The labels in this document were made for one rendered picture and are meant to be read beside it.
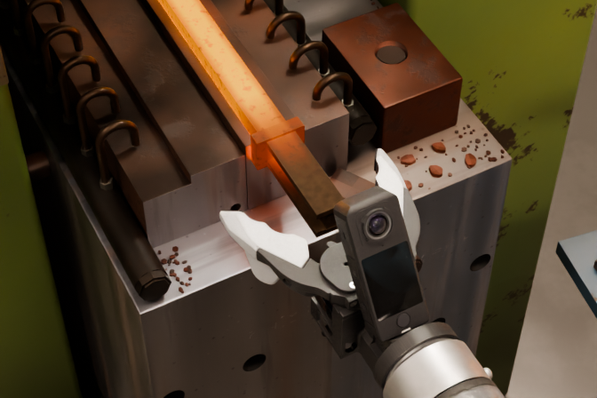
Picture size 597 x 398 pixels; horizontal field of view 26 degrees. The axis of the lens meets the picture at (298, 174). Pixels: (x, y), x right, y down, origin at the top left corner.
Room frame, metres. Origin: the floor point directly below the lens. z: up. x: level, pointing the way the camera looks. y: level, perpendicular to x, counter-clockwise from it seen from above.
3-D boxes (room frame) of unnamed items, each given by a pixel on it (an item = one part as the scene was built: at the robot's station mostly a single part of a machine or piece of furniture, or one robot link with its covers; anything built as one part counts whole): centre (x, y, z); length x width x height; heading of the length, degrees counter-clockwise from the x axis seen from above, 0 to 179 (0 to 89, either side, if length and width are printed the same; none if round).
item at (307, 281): (0.62, -0.01, 1.00); 0.09 x 0.05 x 0.02; 64
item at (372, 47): (0.88, -0.09, 0.95); 0.12 x 0.09 x 0.07; 28
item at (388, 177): (0.70, -0.08, 0.97); 0.09 x 0.03 x 0.06; 172
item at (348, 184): (0.76, -0.05, 0.92); 0.04 x 0.03 x 0.01; 59
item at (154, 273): (0.82, 0.21, 0.93); 0.40 x 0.03 x 0.03; 28
